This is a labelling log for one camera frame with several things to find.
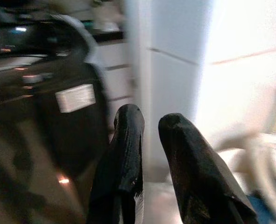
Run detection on white label sticker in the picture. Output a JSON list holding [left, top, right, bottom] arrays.
[[55, 84, 96, 113]]

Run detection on beige laundry basket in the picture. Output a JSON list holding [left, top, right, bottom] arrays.
[[212, 88, 276, 224]]

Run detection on white cabinet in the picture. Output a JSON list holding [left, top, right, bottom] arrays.
[[128, 0, 213, 168]]

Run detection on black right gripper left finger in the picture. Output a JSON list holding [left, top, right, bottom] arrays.
[[88, 104, 145, 224]]

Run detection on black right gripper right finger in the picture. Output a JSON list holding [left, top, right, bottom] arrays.
[[158, 112, 257, 224]]

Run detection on white drawer unit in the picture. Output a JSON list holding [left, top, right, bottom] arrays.
[[91, 37, 138, 131]]

